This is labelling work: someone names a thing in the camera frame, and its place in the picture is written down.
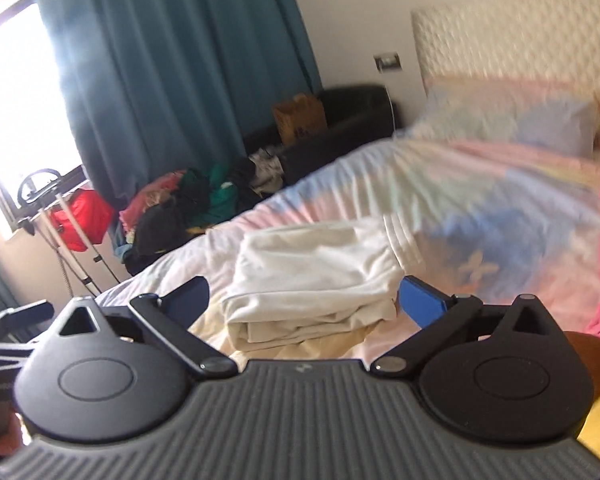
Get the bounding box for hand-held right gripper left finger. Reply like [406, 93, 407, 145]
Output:
[44, 276, 237, 379]

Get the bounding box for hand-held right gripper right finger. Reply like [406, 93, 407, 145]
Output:
[371, 276, 565, 379]

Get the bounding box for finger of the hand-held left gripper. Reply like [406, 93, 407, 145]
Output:
[0, 300, 56, 345]

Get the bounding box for cream pants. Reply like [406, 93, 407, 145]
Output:
[222, 215, 426, 356]

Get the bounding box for pile of mixed clothes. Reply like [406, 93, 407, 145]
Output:
[112, 155, 286, 276]

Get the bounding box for person's left hand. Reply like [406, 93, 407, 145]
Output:
[0, 410, 25, 463]

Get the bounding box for bed with pastel duvet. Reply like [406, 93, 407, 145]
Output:
[92, 137, 600, 361]

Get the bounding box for red cloth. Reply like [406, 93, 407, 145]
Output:
[50, 187, 116, 253]

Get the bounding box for garment steamer stand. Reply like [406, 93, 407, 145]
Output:
[17, 169, 121, 298]

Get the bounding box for brown cloth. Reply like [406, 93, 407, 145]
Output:
[562, 331, 600, 401]

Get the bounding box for pastel pillow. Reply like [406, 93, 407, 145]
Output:
[412, 76, 600, 158]

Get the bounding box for black sofa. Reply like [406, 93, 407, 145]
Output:
[242, 84, 401, 186]

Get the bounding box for dark framed window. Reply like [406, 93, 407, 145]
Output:
[0, 0, 88, 236]

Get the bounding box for wide teal curtain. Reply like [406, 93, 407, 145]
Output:
[30, 0, 323, 201]

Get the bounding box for cream quilted headboard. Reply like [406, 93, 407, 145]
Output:
[411, 0, 600, 151]

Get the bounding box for metal wall switch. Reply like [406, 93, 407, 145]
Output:
[374, 52, 403, 73]

